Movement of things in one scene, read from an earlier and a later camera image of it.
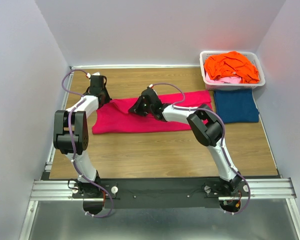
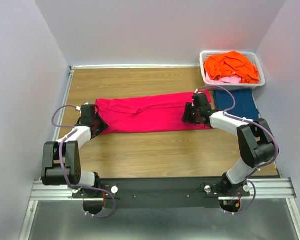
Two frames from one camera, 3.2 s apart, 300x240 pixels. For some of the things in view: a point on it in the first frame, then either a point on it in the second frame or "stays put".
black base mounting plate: (160, 193) stays put
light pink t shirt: (226, 79) stays put
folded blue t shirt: (236, 105) stays put
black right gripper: (136, 109) to (186, 117)
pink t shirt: (112, 116) stays put
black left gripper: (108, 98) to (104, 124)
